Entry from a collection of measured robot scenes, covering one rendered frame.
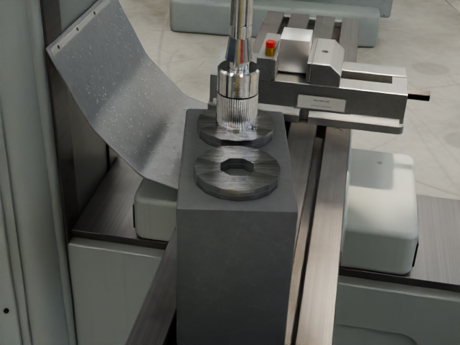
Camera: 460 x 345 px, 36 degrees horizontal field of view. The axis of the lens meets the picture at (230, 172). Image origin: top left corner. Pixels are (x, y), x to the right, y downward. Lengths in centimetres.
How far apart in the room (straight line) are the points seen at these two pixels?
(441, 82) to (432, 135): 62
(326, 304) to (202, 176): 25
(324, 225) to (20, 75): 52
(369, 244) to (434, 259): 15
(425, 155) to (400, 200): 188
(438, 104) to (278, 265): 296
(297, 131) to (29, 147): 45
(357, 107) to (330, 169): 17
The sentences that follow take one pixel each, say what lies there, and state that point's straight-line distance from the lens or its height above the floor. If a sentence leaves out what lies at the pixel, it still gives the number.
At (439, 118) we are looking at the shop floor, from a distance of 350.
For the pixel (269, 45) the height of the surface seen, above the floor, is 106.
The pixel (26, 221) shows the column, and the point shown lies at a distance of 128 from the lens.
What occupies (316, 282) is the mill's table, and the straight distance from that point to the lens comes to 91.
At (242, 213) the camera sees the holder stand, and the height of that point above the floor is 111.
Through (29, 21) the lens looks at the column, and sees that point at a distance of 113.
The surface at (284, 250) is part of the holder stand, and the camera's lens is 72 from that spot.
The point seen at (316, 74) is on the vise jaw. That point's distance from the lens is 124.
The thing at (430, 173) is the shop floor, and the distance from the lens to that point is 304.
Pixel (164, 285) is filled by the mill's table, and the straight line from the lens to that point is 89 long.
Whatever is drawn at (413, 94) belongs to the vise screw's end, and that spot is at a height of 97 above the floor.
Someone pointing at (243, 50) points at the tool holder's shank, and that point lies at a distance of 77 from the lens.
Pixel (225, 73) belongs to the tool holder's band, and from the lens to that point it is 78.
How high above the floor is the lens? 151
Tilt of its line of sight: 32 degrees down
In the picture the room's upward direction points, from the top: 2 degrees clockwise
